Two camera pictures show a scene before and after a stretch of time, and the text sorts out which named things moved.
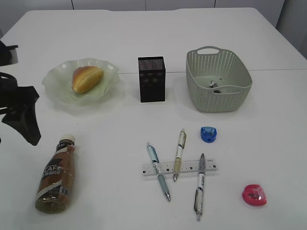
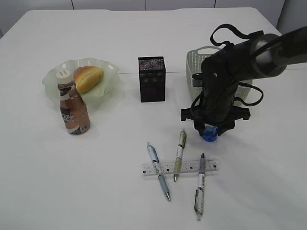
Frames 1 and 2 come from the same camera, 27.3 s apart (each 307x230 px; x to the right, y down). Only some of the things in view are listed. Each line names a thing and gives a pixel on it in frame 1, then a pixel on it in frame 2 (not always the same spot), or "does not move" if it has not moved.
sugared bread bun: [85, 78] does not move
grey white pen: [199, 196] does not move
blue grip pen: [153, 155] does not move
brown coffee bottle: [55, 186] -> [74, 110]
